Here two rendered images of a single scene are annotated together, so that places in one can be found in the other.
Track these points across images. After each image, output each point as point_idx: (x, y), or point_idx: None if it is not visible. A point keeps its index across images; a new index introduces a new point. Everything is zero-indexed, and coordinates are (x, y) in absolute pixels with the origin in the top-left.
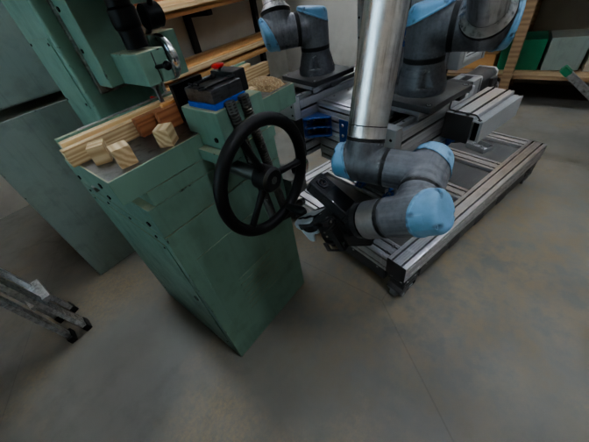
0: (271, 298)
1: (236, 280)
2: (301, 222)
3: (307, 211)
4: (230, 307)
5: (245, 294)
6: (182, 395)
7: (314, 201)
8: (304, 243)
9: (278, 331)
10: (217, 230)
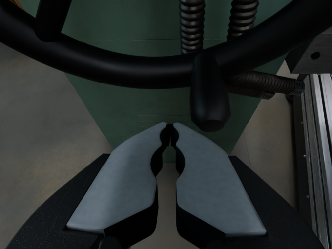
0: (173, 149)
1: (130, 106)
2: (127, 151)
3: (306, 105)
4: (115, 125)
5: (140, 127)
6: (72, 142)
7: (329, 102)
8: (268, 131)
9: (159, 176)
10: (113, 20)
